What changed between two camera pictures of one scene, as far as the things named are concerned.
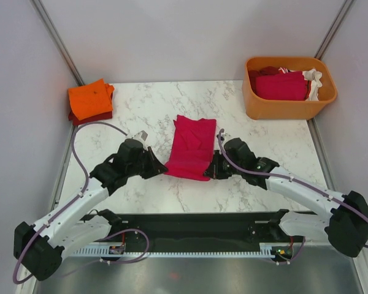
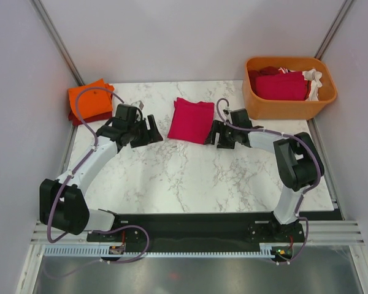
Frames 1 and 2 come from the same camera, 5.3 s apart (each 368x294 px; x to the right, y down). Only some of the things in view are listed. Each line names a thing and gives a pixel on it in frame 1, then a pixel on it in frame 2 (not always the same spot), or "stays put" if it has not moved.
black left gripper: x=156 y=168 -> x=153 y=134
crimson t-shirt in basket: x=287 y=86 stays put
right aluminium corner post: x=337 y=23 stays put
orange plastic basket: x=256 y=108 stays put
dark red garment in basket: x=267 y=70 stays put
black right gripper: x=211 y=171 -> x=219 y=127
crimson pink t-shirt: x=192 y=146 -> x=191 y=120
